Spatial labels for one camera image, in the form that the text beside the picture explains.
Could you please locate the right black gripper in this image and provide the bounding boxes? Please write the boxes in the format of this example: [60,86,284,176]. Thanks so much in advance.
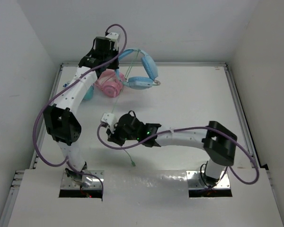
[106,121,140,146]

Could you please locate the pink headphones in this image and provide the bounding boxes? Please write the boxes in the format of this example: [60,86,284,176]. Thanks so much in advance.
[94,69,125,98]

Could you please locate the light blue headphones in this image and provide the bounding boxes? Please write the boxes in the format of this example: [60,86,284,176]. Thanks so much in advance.
[115,49,161,90]

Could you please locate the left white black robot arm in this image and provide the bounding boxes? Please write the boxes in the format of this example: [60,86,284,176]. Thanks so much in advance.
[43,33,120,183]

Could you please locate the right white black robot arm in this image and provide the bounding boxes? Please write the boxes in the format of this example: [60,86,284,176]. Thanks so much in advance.
[100,111,237,187]

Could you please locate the teal headphones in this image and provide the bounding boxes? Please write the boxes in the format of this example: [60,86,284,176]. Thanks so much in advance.
[62,81,95,101]

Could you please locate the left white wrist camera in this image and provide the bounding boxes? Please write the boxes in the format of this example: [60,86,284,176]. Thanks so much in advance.
[105,32,121,51]

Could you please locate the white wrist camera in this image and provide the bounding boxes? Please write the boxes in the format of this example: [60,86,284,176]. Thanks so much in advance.
[105,32,121,51]
[100,113,117,133]

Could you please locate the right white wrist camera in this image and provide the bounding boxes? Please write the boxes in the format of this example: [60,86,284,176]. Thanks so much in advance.
[100,113,117,133]

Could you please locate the aluminium frame rail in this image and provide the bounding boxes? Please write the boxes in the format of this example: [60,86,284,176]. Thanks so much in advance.
[29,65,63,170]
[61,62,227,67]
[224,64,261,167]

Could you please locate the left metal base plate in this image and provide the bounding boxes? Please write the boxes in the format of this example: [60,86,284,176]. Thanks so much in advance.
[60,169,104,190]

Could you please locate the metal base plate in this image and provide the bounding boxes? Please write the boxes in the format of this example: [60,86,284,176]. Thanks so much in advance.
[186,170,231,190]
[60,169,104,190]

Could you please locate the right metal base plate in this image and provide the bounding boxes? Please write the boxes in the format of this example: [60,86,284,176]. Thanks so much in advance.
[186,170,231,190]

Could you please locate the left aluminium frame rail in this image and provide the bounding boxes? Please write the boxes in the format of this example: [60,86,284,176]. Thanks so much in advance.
[29,65,63,170]

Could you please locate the right aluminium frame rail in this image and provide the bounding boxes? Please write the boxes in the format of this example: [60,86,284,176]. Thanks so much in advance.
[224,64,261,167]

